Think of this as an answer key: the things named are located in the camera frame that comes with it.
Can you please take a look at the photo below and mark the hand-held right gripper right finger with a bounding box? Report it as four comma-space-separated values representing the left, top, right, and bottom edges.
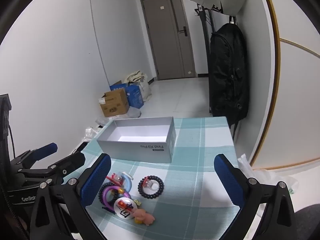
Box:
214, 154, 297, 240

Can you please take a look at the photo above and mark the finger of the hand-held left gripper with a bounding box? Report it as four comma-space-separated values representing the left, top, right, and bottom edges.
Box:
17, 151, 86, 184
10, 142, 58, 173

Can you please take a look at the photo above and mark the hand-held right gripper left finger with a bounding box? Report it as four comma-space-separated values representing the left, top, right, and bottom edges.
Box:
30, 152, 112, 240

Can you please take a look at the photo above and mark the purple bangle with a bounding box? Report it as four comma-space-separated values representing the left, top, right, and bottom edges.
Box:
103, 184, 127, 209

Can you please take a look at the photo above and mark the black bead bracelet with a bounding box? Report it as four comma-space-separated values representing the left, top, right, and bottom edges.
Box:
137, 175, 165, 200
98, 182, 130, 205

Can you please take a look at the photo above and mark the small black hair clip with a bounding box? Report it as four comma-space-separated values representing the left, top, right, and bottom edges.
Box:
101, 205, 117, 215

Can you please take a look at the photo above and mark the white round badge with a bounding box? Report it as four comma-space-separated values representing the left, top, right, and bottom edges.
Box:
114, 197, 137, 218

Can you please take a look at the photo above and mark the grey cardboard box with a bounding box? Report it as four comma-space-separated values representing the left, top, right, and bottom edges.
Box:
96, 116, 177, 163

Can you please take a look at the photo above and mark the pink pig toy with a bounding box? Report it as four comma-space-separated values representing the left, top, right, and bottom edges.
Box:
131, 209, 155, 227

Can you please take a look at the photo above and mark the clear plastic wrap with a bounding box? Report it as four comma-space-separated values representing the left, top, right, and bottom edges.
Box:
82, 116, 113, 142

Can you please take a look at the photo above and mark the light blue bangle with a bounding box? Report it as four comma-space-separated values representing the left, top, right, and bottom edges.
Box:
112, 172, 133, 193

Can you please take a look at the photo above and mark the white green-print plastic bag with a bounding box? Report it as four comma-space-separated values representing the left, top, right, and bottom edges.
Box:
237, 154, 298, 195

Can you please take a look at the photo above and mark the teal checked tablecloth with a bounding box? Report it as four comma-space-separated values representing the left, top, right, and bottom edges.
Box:
72, 116, 244, 240

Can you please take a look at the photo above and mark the brown cardboard box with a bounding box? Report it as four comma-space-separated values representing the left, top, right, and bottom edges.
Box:
99, 88, 130, 117

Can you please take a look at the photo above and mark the small blue box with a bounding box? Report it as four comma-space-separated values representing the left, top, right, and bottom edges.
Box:
109, 80, 125, 92

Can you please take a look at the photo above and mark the large blue box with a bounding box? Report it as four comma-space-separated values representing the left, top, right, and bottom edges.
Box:
125, 85, 145, 109

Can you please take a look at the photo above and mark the dark clothing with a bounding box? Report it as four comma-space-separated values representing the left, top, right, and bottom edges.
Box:
292, 204, 320, 240

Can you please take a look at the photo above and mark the white wood-trimmed panel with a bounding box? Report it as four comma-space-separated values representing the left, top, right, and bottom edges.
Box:
249, 0, 320, 170

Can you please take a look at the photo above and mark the beige cloth bag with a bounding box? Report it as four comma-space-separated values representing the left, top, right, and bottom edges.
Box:
123, 70, 148, 84

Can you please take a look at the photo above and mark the black backpack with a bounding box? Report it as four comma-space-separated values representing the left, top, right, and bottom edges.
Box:
209, 22, 250, 130

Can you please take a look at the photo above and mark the grey door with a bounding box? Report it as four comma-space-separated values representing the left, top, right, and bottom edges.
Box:
140, 0, 198, 81

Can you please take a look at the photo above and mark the white board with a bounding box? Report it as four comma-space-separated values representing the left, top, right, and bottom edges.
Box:
210, 9, 230, 34

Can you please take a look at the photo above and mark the clear ring with red top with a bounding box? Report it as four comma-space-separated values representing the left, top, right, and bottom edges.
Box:
106, 172, 125, 184
138, 177, 158, 193

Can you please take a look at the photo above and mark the black cable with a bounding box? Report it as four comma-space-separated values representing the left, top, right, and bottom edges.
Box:
7, 125, 15, 158

